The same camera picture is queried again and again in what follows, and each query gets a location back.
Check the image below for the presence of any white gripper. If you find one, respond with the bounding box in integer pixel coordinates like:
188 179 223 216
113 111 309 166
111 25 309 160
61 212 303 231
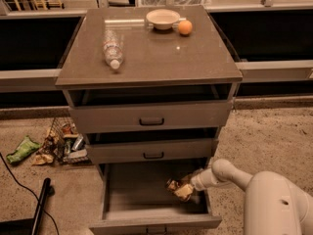
174 168 217 202

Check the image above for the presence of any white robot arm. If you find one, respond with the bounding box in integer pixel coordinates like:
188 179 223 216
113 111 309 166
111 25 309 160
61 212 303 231
168 159 313 235

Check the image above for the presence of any grey middle drawer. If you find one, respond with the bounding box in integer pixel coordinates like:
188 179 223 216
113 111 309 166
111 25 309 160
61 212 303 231
86 127 218 164

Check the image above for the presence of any grey drawer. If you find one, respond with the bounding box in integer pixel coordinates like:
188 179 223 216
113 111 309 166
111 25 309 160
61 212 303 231
69 84 232 133
90 159 221 235
86 127 218 164

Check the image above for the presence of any grey bottom drawer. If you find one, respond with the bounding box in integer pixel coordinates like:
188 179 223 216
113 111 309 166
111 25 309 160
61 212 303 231
90 159 221 235

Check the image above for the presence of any grey drawer cabinet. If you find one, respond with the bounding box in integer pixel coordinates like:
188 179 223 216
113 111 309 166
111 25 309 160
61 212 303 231
55 5 244 235

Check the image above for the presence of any grey top drawer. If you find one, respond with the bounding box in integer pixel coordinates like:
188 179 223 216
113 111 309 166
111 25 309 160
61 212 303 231
69 84 232 133

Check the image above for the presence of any black stand leg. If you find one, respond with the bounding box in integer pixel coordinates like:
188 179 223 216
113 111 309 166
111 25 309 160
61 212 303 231
30 178 52 235

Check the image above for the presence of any crumpled brown snack wrapper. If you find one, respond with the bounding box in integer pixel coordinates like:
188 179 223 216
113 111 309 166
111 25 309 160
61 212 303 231
32 154 54 165

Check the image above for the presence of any orange fruit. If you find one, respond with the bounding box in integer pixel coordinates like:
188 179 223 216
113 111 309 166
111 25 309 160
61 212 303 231
178 21 193 35

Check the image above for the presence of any clear plastic water bottle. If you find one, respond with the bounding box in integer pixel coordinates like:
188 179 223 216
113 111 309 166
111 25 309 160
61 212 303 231
103 29 124 71

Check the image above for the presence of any green chip bag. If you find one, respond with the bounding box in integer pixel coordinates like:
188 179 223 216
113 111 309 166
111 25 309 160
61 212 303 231
6 135 40 165

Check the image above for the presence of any white bowl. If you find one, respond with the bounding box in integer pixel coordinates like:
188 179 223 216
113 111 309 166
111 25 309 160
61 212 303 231
146 9 180 30

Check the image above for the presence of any wire basket with trash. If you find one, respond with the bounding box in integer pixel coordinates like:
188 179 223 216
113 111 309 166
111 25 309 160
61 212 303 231
48 117 89 165

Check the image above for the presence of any black cable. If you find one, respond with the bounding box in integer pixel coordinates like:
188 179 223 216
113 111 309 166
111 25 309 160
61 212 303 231
0 152 61 235

